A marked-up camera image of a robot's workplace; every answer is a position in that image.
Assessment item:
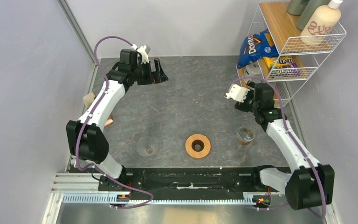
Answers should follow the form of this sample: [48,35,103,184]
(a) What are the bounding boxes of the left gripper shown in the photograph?
[131,58,168,86]

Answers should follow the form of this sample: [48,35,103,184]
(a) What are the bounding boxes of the clear glass dripper cone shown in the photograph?
[136,137,159,157]

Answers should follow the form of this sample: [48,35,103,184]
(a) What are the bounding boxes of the brown paper coffee filters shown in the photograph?
[83,92,113,127]

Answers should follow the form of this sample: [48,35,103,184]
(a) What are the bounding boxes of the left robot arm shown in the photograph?
[66,45,168,191]

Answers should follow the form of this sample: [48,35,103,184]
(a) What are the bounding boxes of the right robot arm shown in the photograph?
[226,81,335,210]

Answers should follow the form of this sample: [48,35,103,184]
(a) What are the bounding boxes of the glass cup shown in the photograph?
[236,126,255,146]

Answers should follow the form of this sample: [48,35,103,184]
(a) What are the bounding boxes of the yellow m&m candy bag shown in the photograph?
[263,56,300,76]

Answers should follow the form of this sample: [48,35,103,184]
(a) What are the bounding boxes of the blue doritos chip bag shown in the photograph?
[237,29,279,69]

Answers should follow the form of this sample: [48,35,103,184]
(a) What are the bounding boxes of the green pump bottle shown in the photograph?
[286,0,310,16]
[296,0,330,30]

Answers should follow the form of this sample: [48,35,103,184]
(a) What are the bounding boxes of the cream pump lotion bottle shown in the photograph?
[300,0,343,46]

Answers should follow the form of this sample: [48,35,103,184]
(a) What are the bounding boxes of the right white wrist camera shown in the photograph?
[225,84,250,103]

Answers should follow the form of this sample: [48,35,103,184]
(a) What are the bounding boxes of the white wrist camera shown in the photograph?
[131,44,151,64]
[225,84,250,103]

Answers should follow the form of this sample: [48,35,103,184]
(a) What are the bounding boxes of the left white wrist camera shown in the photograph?
[131,44,151,64]

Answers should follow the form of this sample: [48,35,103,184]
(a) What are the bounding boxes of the white wire shelf rack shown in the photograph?
[237,0,346,106]

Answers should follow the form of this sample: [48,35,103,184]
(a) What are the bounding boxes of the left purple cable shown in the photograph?
[74,35,154,210]

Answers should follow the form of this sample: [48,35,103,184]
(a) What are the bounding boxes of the purple cable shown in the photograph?
[74,35,154,210]
[227,77,327,220]

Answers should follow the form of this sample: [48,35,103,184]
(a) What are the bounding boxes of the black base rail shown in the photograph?
[69,166,291,202]

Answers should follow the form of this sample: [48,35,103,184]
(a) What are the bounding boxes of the aluminium frame post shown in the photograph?
[57,0,96,65]

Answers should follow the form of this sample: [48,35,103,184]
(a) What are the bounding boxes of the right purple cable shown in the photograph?
[227,77,327,220]

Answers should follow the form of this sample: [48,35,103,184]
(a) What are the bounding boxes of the white cable duct strip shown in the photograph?
[62,191,260,205]

